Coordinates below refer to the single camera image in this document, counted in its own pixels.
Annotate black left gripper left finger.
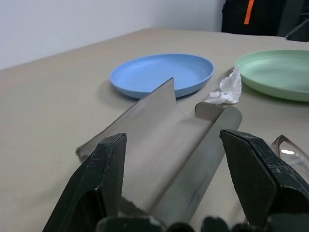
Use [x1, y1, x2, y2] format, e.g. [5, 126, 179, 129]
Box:
[42, 132, 127, 232]

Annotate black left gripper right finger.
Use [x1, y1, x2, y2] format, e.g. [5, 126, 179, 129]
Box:
[219, 129, 309, 227]

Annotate grey metal scoop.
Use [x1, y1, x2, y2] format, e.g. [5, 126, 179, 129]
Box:
[76, 77, 243, 227]

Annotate crumpled white tissue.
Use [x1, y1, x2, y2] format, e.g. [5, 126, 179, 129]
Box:
[204, 64, 243, 105]

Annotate green plastic plate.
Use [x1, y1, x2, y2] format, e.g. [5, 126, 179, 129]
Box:
[233, 49, 309, 102]

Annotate blue plastic plate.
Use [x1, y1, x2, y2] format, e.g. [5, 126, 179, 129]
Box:
[110, 53, 215, 99]

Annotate clear frame eyeglasses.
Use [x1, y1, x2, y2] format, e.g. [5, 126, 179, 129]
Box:
[270, 134, 309, 177]

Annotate dark metal frame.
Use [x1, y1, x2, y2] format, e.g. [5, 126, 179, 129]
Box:
[285, 20, 309, 43]

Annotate black bag with orange strap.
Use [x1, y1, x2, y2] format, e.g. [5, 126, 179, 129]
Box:
[221, 0, 309, 38]

